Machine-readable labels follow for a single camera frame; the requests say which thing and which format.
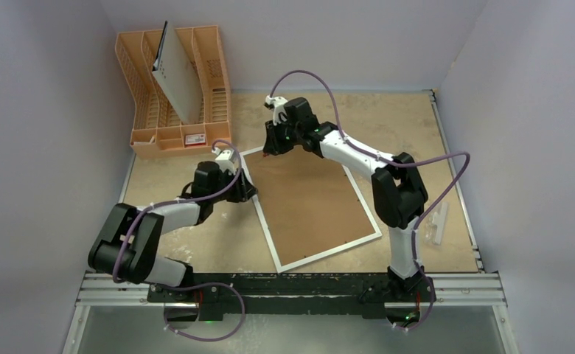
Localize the white board in organizer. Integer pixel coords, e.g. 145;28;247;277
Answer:
152;21;203;125

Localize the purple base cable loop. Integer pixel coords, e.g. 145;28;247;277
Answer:
164;283;248;343

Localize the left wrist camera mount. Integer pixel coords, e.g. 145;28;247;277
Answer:
212;147;238;175

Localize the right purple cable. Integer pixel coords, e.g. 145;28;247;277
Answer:
269;69;472;333

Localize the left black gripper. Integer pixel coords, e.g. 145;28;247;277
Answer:
209;167;257;204

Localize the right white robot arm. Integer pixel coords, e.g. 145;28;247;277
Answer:
262;96;428;300

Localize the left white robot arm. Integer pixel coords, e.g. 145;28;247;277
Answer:
88;162;258;302

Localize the clear plastic screwdriver packaging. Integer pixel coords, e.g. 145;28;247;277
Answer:
428;201;449;246

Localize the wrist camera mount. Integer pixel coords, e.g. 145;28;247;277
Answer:
212;147;238;175
264;95;288;125

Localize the orange plastic file organizer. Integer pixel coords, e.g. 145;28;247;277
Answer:
115;22;231;159

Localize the white picture frame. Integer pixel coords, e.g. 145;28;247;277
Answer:
243;147;382;273

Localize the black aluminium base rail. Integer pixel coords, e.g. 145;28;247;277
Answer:
76;273;506;325

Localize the small red white box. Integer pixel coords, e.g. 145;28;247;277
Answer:
184;133;206;147

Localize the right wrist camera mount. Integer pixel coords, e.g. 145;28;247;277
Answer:
264;95;288;125

